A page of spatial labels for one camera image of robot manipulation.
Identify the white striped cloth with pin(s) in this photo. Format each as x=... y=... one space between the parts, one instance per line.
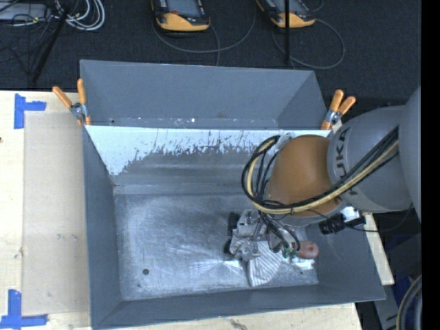
x=263 y=266

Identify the white crumpled object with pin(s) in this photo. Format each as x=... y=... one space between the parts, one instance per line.
x=304 y=263

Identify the grey metal bin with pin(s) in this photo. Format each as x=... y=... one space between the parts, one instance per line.
x=172 y=239

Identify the pale flat board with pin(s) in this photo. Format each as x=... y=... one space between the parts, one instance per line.
x=51 y=201

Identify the black cylinder on white bracket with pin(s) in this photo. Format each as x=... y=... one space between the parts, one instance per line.
x=331 y=225

